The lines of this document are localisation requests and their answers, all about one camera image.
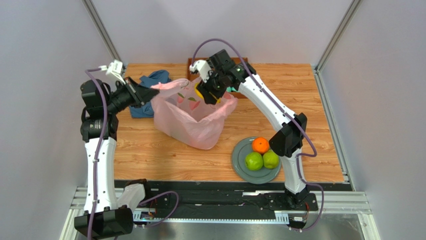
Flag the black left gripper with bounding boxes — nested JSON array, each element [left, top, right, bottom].
[[105, 76, 160, 115]]

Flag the yellow fake fruit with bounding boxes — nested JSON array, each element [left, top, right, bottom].
[[194, 83, 221, 105]]

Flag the pink translucent plastic bag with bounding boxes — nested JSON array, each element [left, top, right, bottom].
[[150, 77, 238, 150]]

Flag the orange fake fruit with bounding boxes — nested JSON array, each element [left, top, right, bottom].
[[251, 137, 270, 155]]

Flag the green fake apple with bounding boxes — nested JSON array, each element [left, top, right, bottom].
[[244, 152, 264, 171]]

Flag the green fake pear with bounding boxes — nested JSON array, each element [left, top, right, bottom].
[[262, 150, 280, 169]]

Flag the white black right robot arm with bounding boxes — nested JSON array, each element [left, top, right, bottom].
[[189, 49, 307, 196]]

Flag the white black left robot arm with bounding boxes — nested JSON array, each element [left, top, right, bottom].
[[74, 77, 159, 240]]

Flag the teal white sock right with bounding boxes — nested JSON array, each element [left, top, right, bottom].
[[226, 86, 238, 93]]

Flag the blue crumpled cloth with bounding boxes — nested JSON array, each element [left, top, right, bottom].
[[129, 69, 172, 119]]

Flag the wooden compartment tray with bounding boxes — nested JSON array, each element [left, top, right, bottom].
[[186, 57, 247, 99]]

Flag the grey round plate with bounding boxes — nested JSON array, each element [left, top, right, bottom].
[[231, 136, 281, 185]]

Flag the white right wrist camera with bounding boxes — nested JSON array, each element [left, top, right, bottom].
[[188, 60, 212, 83]]

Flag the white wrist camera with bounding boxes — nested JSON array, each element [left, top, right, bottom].
[[99, 59, 126, 84], [188, 60, 212, 83]]

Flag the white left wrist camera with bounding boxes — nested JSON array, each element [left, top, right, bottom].
[[99, 59, 126, 84]]

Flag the aluminium frame rail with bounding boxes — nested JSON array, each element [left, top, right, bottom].
[[59, 186, 382, 240]]

